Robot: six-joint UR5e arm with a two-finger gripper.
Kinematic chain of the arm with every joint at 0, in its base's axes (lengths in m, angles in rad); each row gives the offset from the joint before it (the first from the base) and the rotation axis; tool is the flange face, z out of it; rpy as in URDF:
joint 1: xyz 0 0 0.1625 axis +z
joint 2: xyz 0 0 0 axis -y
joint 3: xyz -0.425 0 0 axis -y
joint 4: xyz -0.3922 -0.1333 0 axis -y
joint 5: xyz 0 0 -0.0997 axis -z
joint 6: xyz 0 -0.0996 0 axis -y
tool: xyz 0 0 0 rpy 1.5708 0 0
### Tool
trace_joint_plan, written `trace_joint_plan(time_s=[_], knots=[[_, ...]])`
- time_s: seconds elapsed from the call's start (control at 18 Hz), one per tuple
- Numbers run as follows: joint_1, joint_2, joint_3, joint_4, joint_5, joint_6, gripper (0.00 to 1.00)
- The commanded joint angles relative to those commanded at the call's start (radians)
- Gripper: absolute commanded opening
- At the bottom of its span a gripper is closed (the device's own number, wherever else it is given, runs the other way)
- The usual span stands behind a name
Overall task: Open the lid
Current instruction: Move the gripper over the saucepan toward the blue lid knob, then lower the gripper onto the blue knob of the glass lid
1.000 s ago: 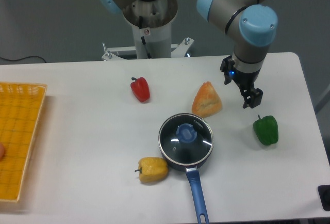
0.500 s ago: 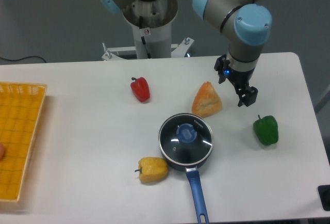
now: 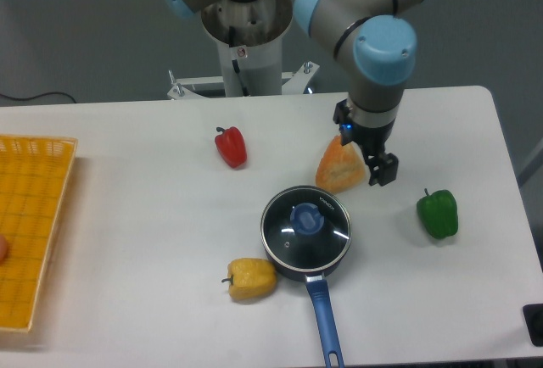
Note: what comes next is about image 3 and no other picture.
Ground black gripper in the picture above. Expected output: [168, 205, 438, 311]
[333, 98, 399, 187]

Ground glass pot lid blue knob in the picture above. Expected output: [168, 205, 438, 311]
[260, 186, 351, 274]

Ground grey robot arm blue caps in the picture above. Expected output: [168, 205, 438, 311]
[165, 0, 425, 186]

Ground orange bread wedge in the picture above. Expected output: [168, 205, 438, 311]
[315, 136, 366, 194]

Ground green bell pepper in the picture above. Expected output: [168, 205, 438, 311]
[417, 188, 459, 240]

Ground red bell pepper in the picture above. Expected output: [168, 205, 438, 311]
[215, 126, 247, 169]

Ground yellow bell pepper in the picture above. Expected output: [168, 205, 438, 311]
[221, 258, 277, 301]

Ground black box at table edge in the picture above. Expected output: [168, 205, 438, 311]
[523, 304, 543, 347]

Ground yellow woven basket tray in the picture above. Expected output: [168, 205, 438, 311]
[1, 135, 78, 333]

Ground dark saucepan blue handle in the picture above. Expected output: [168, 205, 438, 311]
[260, 186, 354, 368]

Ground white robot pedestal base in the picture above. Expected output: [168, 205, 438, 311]
[167, 0, 319, 100]

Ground black cable on floor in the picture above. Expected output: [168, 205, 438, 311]
[0, 91, 78, 103]

